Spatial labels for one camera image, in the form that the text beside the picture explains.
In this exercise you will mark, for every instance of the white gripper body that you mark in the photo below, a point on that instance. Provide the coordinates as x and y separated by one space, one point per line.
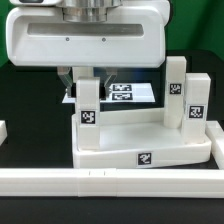
92 33

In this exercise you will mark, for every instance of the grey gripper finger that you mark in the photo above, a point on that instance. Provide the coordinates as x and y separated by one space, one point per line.
104 87
64 75

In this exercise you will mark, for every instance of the white desk top tray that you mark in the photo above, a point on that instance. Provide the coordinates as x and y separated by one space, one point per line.
132 139

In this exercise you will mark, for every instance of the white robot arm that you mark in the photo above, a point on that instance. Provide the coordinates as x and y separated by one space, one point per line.
110 34

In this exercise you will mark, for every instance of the white marker sheet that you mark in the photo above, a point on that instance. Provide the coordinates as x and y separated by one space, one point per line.
130 93

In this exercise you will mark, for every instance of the white left fence block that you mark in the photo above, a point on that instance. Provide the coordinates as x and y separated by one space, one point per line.
3 131

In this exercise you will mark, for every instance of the white fence block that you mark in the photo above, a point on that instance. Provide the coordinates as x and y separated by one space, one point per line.
3 131
216 134

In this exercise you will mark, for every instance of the white front fence bar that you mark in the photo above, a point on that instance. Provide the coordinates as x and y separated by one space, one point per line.
112 183

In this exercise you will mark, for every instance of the white right fence block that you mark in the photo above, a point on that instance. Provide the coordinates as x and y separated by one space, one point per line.
216 134

